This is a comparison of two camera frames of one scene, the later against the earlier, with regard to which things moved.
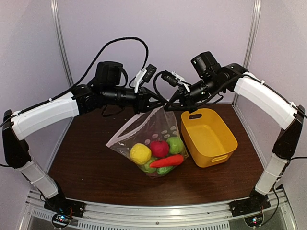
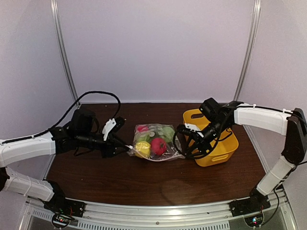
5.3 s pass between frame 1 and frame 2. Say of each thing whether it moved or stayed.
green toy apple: moved
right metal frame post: stayed
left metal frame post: stayed
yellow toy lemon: moved
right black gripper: moved
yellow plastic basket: stayed
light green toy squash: moved
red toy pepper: moved
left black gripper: moved
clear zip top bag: moved
